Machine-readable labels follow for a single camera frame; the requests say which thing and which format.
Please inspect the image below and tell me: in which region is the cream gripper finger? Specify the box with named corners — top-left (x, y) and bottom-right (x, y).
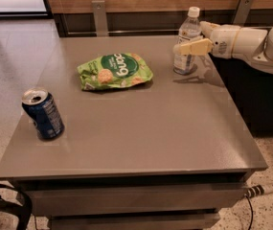
top-left (173, 38), bottom-right (214, 56)
top-left (200, 21), bottom-right (219, 37)

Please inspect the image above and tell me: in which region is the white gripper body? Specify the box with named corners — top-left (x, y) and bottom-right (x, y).
top-left (210, 25), bottom-right (240, 58)

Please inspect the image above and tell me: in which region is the clear plastic water bottle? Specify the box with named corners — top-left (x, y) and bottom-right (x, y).
top-left (173, 7), bottom-right (201, 75)

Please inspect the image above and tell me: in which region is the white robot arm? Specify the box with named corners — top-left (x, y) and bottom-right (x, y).
top-left (173, 21), bottom-right (273, 75)

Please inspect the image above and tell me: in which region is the blue pepsi can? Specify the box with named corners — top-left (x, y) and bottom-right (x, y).
top-left (22, 87), bottom-right (64, 140)

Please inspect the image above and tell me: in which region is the green snack chip bag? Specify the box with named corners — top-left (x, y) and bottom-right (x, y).
top-left (77, 53), bottom-right (153, 91)

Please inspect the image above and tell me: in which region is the grey drawer cabinet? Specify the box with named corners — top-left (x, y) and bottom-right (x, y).
top-left (0, 36), bottom-right (266, 222)

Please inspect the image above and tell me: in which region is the white power strip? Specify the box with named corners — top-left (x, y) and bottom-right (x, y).
top-left (245, 184), bottom-right (273, 198)

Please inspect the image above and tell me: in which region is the upper grey drawer front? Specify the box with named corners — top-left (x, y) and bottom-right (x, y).
top-left (28, 183), bottom-right (245, 216)

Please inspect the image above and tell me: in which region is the grey drawer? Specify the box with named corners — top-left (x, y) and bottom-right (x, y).
top-left (28, 183), bottom-right (245, 216)
top-left (50, 213), bottom-right (219, 230)

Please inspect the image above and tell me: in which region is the lower grey drawer front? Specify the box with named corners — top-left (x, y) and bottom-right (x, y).
top-left (50, 213), bottom-right (219, 230)

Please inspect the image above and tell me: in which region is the right metal bracket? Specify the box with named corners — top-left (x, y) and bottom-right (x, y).
top-left (232, 0), bottom-right (254, 26)

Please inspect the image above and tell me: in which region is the metal bracket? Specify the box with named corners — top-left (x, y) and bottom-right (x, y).
top-left (232, 0), bottom-right (254, 26)
top-left (92, 0), bottom-right (108, 37)

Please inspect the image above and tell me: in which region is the left metal bracket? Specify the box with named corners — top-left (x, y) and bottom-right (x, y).
top-left (92, 0), bottom-right (108, 37)

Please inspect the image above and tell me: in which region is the horizontal metal rail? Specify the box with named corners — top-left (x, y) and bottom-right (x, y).
top-left (67, 26), bottom-right (273, 36)

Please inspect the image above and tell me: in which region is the black power cable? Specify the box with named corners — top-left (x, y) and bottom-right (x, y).
top-left (244, 194), bottom-right (255, 230)

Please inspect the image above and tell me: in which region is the black bag strap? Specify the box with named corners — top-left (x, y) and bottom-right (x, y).
top-left (0, 183), bottom-right (34, 230)

